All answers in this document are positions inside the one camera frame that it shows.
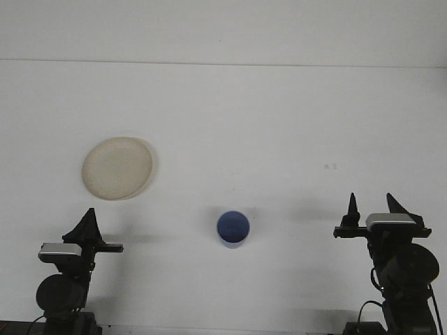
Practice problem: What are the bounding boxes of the pale blue cup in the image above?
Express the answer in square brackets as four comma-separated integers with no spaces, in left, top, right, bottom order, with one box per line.
[215,210,251,249]

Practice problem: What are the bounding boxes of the pale cream round plate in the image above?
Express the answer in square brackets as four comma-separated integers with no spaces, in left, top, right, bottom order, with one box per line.
[81,136,157,202]

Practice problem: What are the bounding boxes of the dark platform edge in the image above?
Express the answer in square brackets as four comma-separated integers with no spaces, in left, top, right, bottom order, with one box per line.
[0,319,46,335]

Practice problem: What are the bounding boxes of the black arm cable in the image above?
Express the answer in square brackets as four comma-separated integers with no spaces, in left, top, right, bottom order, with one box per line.
[29,315,47,335]
[358,267,441,335]

